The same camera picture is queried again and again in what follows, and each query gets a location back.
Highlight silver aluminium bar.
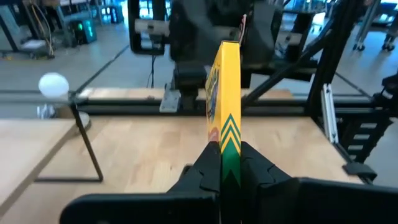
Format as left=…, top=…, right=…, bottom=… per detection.
left=321, top=83, right=340, bottom=144

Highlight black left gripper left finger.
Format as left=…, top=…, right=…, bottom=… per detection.
left=60, top=141, right=223, bottom=224

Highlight white bulb desk lamp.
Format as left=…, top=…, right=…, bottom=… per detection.
left=36, top=72, right=91, bottom=133

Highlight black aluminium table frame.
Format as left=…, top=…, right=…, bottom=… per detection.
left=70, top=0, right=398, bottom=184

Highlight yellow crayon box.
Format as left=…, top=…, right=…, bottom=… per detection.
left=205, top=40, right=243, bottom=194

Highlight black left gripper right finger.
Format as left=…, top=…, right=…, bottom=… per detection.
left=240, top=141, right=398, bottom=224

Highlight black machine with teal light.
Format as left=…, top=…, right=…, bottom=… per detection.
left=68, top=18, right=98, bottom=45

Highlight wooden shelf riser black legs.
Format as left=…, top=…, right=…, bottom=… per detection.
left=0, top=90, right=104, bottom=218

